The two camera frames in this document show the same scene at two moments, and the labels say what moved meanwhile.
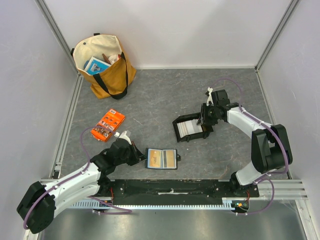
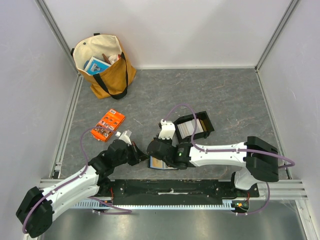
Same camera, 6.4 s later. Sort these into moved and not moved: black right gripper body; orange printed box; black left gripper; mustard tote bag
Moved: black right gripper body
Not moved: black left gripper; orange printed box; mustard tote bag
